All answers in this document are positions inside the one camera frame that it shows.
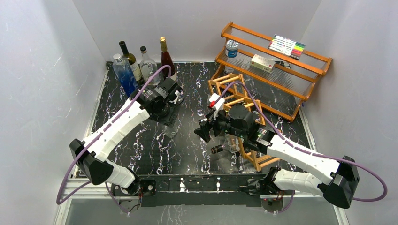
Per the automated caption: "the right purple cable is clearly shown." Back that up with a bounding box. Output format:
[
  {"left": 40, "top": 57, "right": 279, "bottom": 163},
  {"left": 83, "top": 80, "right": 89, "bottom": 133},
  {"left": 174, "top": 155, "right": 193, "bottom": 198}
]
[{"left": 219, "top": 81, "right": 388, "bottom": 215}]

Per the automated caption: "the green white box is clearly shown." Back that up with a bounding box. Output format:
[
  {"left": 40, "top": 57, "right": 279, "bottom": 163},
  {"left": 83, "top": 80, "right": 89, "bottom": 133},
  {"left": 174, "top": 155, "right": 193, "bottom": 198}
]
[{"left": 250, "top": 54, "right": 275, "bottom": 72}]

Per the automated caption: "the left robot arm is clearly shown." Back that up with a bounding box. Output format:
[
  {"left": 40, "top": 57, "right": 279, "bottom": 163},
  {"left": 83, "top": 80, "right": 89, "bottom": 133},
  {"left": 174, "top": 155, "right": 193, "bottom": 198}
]
[{"left": 69, "top": 78, "right": 183, "bottom": 195}]

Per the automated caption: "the blue white jar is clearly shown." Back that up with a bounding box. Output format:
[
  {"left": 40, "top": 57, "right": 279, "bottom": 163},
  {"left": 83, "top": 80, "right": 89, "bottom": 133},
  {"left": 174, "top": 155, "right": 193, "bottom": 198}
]
[{"left": 225, "top": 40, "right": 239, "bottom": 58}]

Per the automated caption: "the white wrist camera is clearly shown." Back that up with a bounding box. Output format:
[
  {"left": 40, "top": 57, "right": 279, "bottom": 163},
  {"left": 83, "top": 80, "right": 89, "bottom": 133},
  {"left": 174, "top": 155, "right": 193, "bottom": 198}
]
[
  {"left": 172, "top": 90, "right": 182, "bottom": 105},
  {"left": 208, "top": 93, "right": 225, "bottom": 120}
]

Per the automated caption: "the dark red wine bottle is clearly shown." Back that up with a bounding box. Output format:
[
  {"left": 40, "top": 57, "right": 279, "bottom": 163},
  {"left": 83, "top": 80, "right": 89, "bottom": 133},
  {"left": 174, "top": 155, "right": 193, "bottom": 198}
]
[{"left": 160, "top": 37, "right": 177, "bottom": 81}]

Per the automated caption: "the light wooden wine rack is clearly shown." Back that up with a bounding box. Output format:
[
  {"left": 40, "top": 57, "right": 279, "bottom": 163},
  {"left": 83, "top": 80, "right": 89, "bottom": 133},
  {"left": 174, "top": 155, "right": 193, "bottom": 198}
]
[{"left": 208, "top": 74, "right": 280, "bottom": 171}]

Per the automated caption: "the clear bottle bottom rack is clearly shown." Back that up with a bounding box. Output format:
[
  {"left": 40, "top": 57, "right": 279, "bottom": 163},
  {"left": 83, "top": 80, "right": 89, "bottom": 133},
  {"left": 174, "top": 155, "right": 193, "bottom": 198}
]
[{"left": 162, "top": 118, "right": 181, "bottom": 139}]

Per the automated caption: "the blue square bottle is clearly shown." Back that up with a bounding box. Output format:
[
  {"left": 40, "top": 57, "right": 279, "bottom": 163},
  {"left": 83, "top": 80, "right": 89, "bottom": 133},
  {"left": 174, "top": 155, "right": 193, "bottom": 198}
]
[{"left": 112, "top": 53, "right": 138, "bottom": 98}]

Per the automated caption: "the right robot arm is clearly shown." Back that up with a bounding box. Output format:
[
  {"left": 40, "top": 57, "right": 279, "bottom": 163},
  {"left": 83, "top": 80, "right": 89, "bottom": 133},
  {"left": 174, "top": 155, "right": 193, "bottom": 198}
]
[{"left": 194, "top": 105, "right": 360, "bottom": 209}]

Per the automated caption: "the clear bottle rack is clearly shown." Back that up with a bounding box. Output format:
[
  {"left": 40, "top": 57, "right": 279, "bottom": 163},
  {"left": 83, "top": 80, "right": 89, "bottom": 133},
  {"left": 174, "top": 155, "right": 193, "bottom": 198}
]
[
  {"left": 211, "top": 136, "right": 242, "bottom": 155},
  {"left": 162, "top": 118, "right": 181, "bottom": 139}
]

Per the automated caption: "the purple cable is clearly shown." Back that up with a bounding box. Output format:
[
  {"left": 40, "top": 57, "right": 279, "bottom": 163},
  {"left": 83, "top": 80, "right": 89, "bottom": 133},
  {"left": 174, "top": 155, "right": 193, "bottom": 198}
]
[
  {"left": 219, "top": 81, "right": 388, "bottom": 215},
  {"left": 56, "top": 65, "right": 172, "bottom": 215}
]

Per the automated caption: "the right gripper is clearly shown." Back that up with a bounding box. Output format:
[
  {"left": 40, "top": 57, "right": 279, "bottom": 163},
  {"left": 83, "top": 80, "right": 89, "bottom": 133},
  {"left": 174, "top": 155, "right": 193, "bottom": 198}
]
[{"left": 193, "top": 106, "right": 246, "bottom": 143}]

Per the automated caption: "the small clear plastic bottle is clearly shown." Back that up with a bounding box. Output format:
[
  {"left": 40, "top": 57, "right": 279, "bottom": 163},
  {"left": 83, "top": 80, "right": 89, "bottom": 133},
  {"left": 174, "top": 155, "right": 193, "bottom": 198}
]
[{"left": 224, "top": 66, "right": 235, "bottom": 74}]

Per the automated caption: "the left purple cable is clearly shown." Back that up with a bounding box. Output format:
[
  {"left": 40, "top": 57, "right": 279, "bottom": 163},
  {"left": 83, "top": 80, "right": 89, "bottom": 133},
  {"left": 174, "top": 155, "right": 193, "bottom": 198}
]
[{"left": 56, "top": 65, "right": 172, "bottom": 215}]

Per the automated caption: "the marker pen pack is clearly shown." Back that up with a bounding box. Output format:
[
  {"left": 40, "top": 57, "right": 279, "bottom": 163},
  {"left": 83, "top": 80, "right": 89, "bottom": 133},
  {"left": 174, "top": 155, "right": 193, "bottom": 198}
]
[{"left": 268, "top": 34, "right": 306, "bottom": 60}]

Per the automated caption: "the clear glass bottle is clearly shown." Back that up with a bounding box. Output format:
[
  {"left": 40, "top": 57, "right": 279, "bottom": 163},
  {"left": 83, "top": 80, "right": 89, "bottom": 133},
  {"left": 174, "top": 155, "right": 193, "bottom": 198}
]
[{"left": 139, "top": 46, "right": 158, "bottom": 82}]

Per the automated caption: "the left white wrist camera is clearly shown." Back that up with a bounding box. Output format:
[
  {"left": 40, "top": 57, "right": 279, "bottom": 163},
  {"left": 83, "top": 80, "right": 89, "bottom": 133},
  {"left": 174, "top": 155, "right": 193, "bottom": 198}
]
[{"left": 172, "top": 90, "right": 182, "bottom": 105}]

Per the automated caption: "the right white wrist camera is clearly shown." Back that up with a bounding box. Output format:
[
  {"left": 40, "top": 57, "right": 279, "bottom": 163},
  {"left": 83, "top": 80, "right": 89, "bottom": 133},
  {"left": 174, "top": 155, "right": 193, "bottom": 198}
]
[{"left": 208, "top": 93, "right": 225, "bottom": 120}]

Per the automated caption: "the green wine bottle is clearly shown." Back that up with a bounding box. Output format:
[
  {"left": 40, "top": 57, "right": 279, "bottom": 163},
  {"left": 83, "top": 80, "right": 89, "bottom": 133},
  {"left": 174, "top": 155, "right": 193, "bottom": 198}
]
[{"left": 119, "top": 41, "right": 145, "bottom": 86}]

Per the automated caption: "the orange wooden shelf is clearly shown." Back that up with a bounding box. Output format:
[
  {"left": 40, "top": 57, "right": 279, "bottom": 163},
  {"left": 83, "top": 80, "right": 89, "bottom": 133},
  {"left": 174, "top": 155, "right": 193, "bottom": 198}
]
[{"left": 211, "top": 22, "right": 332, "bottom": 121}]

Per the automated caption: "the clear bottle lower rack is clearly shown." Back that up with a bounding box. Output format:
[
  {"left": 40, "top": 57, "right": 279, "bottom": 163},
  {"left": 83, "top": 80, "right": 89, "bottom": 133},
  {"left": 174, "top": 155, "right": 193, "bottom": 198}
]
[{"left": 211, "top": 136, "right": 242, "bottom": 155}]

